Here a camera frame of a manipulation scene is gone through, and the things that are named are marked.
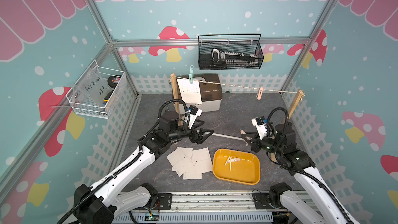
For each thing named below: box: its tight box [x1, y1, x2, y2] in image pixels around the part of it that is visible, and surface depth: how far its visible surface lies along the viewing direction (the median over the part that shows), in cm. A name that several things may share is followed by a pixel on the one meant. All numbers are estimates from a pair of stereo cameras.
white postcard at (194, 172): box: [183, 166, 203, 180], surface depth 85 cm
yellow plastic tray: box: [211, 148, 261, 186], surface depth 85 cm
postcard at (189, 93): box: [176, 78, 203, 104], surface depth 72 cm
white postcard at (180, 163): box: [166, 147, 195, 177], surface depth 89 cm
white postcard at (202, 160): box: [192, 147, 213, 174], surface depth 90 cm
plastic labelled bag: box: [71, 66, 111, 107], surface depth 69 cm
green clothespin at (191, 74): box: [188, 64, 194, 84], surface depth 65 cm
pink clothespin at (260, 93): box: [256, 86, 264, 101], surface depth 63 cm
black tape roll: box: [107, 75, 121, 89], surface depth 82 cm
